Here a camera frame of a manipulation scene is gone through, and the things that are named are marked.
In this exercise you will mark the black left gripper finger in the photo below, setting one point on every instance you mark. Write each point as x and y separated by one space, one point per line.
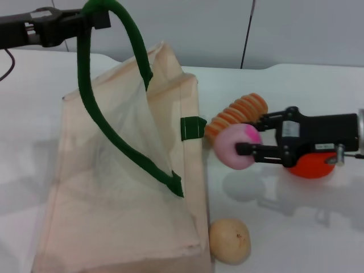
68 29
65 12

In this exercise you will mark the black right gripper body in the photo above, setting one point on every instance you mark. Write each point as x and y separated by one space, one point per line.
318 130

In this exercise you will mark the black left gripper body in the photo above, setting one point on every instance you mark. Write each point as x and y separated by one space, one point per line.
17 29

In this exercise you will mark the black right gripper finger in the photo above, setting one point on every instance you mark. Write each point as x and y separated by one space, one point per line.
273 119
261 152

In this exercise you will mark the pink peach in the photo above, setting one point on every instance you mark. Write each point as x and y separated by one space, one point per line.
227 148

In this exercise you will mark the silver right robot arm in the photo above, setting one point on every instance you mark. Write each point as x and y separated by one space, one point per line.
361 130

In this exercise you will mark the striped orange bread loaf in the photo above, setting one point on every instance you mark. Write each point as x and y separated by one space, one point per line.
244 109

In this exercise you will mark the orange persimmon with stem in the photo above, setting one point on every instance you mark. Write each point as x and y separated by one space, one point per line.
310 170

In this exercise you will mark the thin dark vertical pole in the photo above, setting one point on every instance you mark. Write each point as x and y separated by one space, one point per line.
247 42

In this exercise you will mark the beige round fruit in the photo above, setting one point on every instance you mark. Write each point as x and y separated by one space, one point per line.
230 241

